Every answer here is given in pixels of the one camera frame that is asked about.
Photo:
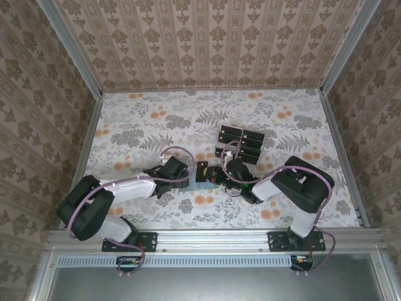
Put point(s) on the black battery holder tray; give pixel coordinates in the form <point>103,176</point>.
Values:
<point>232,149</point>

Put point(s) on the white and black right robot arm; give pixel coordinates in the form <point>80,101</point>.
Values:
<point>266,189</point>

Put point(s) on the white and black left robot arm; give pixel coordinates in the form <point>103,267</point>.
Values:
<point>131,189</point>

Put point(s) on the floral patterned tablecloth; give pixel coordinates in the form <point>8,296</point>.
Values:
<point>131,106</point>

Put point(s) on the small black connector board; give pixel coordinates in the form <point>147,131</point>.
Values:
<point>128,262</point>
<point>302,262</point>

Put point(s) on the grey sheet metal panel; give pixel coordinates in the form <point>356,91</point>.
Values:
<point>213,285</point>

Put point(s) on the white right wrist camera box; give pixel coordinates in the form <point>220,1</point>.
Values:
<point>229,153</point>

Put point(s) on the long aluminium mounting rail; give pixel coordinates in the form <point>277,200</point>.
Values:
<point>213,241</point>

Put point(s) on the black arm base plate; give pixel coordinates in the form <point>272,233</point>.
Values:
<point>148,243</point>
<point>277,241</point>

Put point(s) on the aluminium side rail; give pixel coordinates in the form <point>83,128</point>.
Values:
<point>90,131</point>
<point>339,141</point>

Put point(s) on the aluminium frame post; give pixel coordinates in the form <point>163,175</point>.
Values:
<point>77,53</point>
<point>343,47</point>

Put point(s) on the aluminium frame bar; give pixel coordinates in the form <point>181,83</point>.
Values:
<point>383,279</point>
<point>44,279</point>

